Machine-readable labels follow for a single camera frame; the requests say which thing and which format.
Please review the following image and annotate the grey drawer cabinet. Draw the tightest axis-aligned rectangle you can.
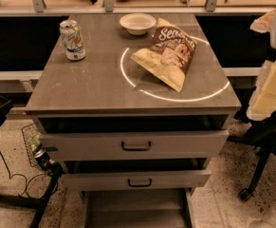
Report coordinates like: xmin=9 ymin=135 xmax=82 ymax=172
xmin=25 ymin=13 xmax=242 ymax=228

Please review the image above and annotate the grey drawer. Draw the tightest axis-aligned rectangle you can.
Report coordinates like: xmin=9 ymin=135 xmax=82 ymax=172
xmin=62 ymin=170 xmax=211 ymax=191
xmin=40 ymin=130 xmax=229 ymax=161
xmin=80 ymin=189 xmax=196 ymax=228

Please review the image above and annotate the white ceramic bowl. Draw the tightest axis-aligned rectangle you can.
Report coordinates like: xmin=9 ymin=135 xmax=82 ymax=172
xmin=120 ymin=13 xmax=156 ymax=35

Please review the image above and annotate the dark can in basket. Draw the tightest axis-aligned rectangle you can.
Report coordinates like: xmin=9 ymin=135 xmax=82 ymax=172
xmin=34 ymin=149 xmax=51 ymax=171

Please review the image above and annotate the black stand left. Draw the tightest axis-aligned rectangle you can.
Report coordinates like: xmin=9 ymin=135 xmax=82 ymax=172
xmin=0 ymin=96 xmax=62 ymax=228

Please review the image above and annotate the grey middle drawer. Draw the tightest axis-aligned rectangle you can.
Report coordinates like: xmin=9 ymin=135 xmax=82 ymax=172
xmin=62 ymin=170 xmax=211 ymax=191

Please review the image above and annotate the black cable on floor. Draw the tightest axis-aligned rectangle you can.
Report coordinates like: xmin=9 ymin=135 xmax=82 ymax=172
xmin=0 ymin=128 xmax=55 ymax=199

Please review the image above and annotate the wire mesh basket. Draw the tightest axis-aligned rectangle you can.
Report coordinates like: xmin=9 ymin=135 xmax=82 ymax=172
xmin=21 ymin=123 xmax=44 ymax=170

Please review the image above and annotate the grey top drawer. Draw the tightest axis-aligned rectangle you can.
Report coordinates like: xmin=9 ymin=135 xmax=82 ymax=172
xmin=40 ymin=130 xmax=229 ymax=161

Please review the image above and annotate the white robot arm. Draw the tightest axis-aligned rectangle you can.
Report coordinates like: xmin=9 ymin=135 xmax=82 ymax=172
xmin=247 ymin=8 xmax=276 ymax=121

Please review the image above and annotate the green white soda can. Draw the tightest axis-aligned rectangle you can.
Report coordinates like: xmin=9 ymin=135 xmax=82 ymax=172
xmin=60 ymin=20 xmax=85 ymax=61

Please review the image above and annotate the grey bottom drawer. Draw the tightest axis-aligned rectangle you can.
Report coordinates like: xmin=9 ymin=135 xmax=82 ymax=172
xmin=80 ymin=189 xmax=196 ymax=228

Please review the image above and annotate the black office chair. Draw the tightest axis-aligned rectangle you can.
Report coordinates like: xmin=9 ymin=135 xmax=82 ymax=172
xmin=227 ymin=85 xmax=276 ymax=202

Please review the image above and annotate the brown yellow chip bag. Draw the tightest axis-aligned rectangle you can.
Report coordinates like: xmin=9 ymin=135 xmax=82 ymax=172
xmin=131 ymin=18 xmax=197 ymax=92

